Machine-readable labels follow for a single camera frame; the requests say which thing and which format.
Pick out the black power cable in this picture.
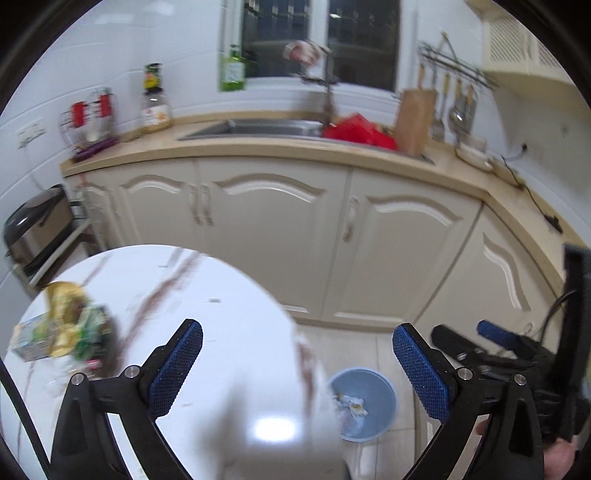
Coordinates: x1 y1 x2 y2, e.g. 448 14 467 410
500 144 565 234

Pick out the white wall power socket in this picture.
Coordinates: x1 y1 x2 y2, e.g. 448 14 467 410
17 118 46 149

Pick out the cream kitchen cabinet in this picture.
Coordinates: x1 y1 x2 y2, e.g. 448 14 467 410
60 138 572 333

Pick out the round white marble table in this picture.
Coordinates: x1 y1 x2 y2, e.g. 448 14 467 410
1 245 348 479

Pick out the metal kitchen faucet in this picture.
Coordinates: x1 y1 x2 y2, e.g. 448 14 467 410
300 41 339 128

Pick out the grey metal shelf rack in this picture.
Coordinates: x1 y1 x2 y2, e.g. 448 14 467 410
4 197 105 300

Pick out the red plastic basin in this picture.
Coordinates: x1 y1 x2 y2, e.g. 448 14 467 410
322 114 399 151

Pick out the person's right hand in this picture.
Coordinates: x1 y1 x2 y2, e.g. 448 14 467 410
534 435 579 480

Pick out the wall utensil rail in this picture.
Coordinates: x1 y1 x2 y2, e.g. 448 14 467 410
417 32 498 143

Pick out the cream upper cabinet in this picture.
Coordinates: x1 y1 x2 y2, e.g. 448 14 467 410
466 0 590 122

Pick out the black silver rice cooker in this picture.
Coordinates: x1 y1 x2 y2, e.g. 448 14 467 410
3 184 74 275

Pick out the pink cloth on faucet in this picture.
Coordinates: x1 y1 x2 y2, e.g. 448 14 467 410
283 40 332 67

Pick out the wooden cutting board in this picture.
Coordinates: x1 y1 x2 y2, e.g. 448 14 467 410
394 89 437 157

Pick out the blue plastic trash bin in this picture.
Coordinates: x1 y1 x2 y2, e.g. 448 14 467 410
329 367 398 443

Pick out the green dish soap bottle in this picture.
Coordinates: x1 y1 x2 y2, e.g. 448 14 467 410
221 44 245 92

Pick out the window with dark glass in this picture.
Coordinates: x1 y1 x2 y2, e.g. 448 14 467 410
221 1 417 92

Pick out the dark sauce bottle yellow label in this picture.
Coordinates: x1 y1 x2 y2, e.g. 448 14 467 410
143 62 162 93

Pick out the stainless steel sink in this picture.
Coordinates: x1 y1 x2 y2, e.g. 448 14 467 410
179 119 324 141

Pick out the gold foil wrapper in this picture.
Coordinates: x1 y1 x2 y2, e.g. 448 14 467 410
45 281 116 371

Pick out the clear jar with yellow contents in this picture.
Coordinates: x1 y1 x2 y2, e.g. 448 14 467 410
140 87 172 133

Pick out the red wire utensil holder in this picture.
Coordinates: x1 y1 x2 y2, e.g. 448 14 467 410
58 87 118 163

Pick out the white bowl on counter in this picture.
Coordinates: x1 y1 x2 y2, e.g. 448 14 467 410
455 135 493 172

